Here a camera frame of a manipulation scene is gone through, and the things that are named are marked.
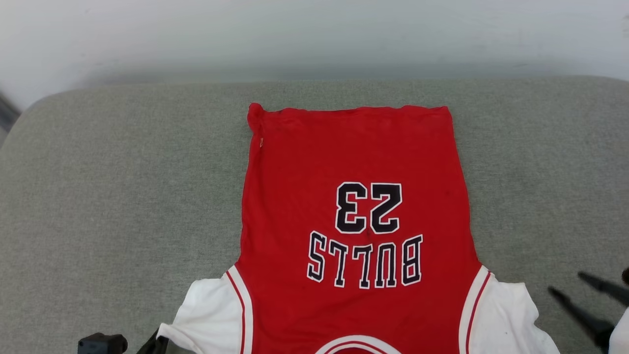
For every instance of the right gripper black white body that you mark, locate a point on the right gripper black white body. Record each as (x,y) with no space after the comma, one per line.
(621,337)

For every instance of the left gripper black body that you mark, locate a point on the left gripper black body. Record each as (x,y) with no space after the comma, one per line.
(102,344)

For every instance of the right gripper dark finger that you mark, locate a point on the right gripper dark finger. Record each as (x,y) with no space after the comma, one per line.
(609,289)
(587,322)

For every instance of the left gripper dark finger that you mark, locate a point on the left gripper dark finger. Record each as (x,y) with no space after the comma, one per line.
(153,345)

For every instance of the red white Bulls jersey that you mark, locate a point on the red white Bulls jersey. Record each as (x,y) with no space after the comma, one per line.
(354,157)

